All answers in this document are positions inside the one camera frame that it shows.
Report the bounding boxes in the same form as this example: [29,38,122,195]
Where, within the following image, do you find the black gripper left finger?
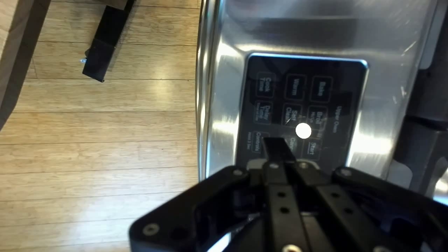
[262,136,308,252]

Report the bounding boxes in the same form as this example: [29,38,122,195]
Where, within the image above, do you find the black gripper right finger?
[293,162,371,252]

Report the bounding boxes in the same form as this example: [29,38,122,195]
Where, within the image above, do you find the black cast iron grates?
[391,9,448,201]

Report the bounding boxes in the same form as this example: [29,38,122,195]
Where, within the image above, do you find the stainless steel gas stove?
[195,0,448,209]

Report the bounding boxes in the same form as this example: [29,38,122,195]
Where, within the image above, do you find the black table support bar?
[81,0,137,85]

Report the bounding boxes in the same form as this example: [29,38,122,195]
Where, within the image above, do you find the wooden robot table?
[0,0,53,132]

